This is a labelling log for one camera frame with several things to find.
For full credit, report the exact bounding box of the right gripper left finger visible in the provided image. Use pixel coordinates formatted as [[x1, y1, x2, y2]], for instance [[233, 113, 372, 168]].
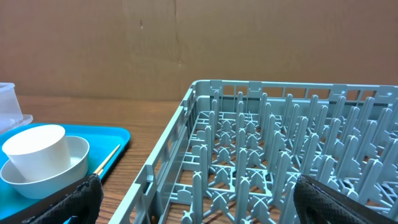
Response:
[[22, 174, 104, 224]]

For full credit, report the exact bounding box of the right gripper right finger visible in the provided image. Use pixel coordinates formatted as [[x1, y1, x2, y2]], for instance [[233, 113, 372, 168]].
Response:
[[294, 175, 397, 224]]

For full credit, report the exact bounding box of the grey dishwasher rack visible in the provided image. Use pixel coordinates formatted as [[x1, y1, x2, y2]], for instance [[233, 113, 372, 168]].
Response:
[[111, 80, 397, 223]]

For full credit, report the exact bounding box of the grey bowl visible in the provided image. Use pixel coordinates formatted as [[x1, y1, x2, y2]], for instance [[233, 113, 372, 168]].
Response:
[[1, 136, 90, 201]]

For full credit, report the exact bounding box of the white cup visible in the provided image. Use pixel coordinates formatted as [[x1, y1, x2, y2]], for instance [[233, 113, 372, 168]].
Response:
[[2, 124, 70, 181]]

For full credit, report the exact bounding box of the clear plastic bin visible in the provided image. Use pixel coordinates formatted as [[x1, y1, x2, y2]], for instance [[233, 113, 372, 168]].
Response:
[[0, 83, 33, 134]]

